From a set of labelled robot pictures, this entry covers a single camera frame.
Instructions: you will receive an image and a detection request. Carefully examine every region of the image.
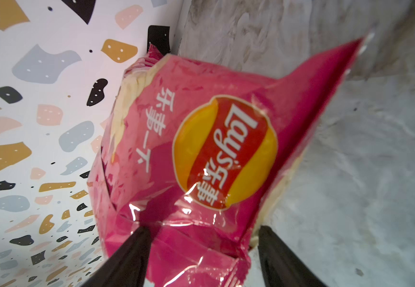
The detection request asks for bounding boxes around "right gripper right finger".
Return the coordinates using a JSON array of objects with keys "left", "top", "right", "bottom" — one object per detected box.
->
[{"left": 258, "top": 226, "right": 326, "bottom": 287}]

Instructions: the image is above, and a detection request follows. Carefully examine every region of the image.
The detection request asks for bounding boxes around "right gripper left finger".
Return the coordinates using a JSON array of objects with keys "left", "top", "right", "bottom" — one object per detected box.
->
[{"left": 83, "top": 227, "right": 152, "bottom": 287}]

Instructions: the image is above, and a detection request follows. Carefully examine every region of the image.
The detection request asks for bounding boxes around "pink potato chips bag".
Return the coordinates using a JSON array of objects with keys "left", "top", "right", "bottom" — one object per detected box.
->
[{"left": 88, "top": 38, "right": 365, "bottom": 287}]

